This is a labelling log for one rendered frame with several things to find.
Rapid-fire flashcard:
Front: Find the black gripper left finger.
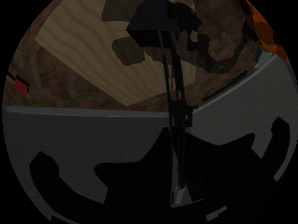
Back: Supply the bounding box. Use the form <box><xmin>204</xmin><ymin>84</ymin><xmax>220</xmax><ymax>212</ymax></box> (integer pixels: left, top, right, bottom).
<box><xmin>94</xmin><ymin>127</ymin><xmax>173</xmax><ymax>201</ymax></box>

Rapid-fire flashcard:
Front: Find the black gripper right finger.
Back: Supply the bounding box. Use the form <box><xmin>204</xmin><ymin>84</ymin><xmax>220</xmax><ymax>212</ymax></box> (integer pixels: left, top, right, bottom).
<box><xmin>172</xmin><ymin>127</ymin><xmax>255</xmax><ymax>201</ymax></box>

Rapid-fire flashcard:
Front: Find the black spatula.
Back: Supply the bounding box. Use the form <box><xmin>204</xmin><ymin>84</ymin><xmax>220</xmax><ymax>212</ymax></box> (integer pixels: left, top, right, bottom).
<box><xmin>204</xmin><ymin>69</ymin><xmax>247</xmax><ymax>101</ymax></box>

